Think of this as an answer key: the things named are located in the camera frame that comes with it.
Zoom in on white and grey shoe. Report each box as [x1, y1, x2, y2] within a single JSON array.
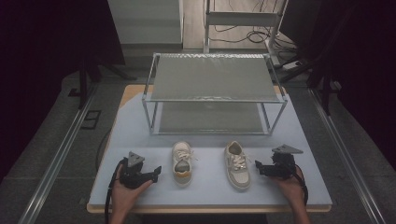
[[223, 140, 252, 191]]

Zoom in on metal floor rail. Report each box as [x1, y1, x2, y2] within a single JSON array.
[[307, 87, 388, 224], [17, 82, 98, 224]]

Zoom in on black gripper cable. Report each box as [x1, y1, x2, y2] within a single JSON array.
[[104, 158, 129, 224], [292, 171, 310, 207]]

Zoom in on person's right hand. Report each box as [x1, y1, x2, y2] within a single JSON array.
[[270, 166, 307, 207]]

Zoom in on light blue table mat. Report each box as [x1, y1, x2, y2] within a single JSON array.
[[88, 91, 332, 208]]

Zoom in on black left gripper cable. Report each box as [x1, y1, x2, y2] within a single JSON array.
[[104, 158, 129, 224]]

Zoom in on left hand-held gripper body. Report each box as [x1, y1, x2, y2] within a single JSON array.
[[119, 150, 149, 190]]

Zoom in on white shoe with tan heel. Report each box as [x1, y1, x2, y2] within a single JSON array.
[[171, 141, 194, 188]]

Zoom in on black stand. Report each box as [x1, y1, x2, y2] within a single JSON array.
[[67, 55, 138, 110]]

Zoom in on black floor cables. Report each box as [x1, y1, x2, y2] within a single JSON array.
[[207, 0, 300, 54]]

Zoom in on white cabinet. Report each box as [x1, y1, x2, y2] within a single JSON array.
[[106, 0, 185, 49]]

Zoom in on white power strip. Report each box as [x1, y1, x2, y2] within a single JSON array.
[[280, 60, 304, 72]]

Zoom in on dark curtain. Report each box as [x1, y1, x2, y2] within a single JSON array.
[[0, 0, 126, 183], [279, 0, 396, 171]]

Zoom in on person's left hand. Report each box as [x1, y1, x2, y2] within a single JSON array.
[[109, 172, 154, 216]]

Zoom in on metal frame shoe rack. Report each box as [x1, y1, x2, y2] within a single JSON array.
[[141, 51, 290, 137]]

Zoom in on white metal frame stand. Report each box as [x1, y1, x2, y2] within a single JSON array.
[[203, 0, 290, 54]]

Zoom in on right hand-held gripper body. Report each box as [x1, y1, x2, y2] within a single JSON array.
[[266, 143, 304, 180]]

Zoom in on wooden table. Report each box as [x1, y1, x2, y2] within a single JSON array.
[[86, 83, 333, 215]]

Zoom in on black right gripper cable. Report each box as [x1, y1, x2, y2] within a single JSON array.
[[292, 171, 310, 207]]

